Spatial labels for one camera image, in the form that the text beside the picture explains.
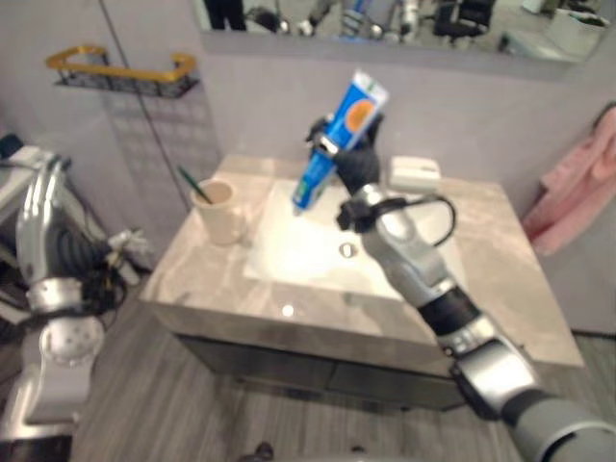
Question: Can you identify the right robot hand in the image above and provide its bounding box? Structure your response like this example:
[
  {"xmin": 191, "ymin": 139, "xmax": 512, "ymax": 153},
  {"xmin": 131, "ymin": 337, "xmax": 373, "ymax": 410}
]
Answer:
[{"xmin": 304, "ymin": 113, "xmax": 385, "ymax": 199}]

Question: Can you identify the blue toothpaste tube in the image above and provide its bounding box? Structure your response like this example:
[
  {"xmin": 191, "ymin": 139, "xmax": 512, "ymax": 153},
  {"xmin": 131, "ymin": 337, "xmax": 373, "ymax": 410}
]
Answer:
[{"xmin": 290, "ymin": 69, "xmax": 390, "ymax": 216}]

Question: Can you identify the green toothbrush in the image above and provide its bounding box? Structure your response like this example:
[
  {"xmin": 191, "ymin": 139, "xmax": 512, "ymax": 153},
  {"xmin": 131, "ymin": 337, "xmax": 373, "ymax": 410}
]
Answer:
[{"xmin": 177, "ymin": 166, "xmax": 214, "ymax": 205}]

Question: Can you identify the white sink basin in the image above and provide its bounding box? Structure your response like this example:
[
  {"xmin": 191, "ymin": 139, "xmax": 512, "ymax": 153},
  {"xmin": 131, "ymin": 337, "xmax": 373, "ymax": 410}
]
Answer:
[{"xmin": 243, "ymin": 176, "xmax": 466, "ymax": 302}]

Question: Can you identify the cream ceramic cup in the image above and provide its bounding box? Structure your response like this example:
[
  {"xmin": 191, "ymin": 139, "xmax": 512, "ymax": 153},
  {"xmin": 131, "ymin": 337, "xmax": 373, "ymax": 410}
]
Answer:
[{"xmin": 189, "ymin": 178, "xmax": 249, "ymax": 247}]

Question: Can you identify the pink towel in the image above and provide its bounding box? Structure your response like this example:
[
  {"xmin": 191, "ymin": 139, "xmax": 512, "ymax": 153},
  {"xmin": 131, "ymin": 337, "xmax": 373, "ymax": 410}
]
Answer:
[{"xmin": 522, "ymin": 101, "xmax": 616, "ymax": 257}]

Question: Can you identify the white soap dish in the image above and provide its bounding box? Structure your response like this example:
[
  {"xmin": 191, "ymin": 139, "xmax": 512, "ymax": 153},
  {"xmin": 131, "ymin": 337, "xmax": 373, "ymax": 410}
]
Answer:
[{"xmin": 387, "ymin": 156, "xmax": 443, "ymax": 193}]

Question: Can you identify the marble vanity cabinet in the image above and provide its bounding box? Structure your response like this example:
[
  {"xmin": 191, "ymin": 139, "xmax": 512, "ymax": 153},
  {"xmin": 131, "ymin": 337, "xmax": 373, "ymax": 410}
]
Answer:
[{"xmin": 139, "ymin": 153, "xmax": 586, "ymax": 413}]

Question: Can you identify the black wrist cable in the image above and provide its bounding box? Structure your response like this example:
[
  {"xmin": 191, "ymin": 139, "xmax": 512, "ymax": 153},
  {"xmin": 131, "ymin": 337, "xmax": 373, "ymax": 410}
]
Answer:
[{"xmin": 384, "ymin": 194, "xmax": 457, "ymax": 247}]

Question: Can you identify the wall mirror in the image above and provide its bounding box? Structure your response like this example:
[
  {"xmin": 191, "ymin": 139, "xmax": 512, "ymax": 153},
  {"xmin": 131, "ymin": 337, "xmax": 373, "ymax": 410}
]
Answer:
[{"xmin": 192, "ymin": 0, "xmax": 616, "ymax": 64}]

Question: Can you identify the dark hanging cable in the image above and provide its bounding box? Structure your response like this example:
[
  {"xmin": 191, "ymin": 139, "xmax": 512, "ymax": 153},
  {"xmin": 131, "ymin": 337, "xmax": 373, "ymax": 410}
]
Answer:
[{"xmin": 98, "ymin": 0, "xmax": 192, "ymax": 213}]

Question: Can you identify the black gold wall shelf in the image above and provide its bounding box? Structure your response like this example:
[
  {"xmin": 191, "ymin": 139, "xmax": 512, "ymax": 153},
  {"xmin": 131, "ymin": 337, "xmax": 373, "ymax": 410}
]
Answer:
[{"xmin": 45, "ymin": 44, "xmax": 201, "ymax": 100}]

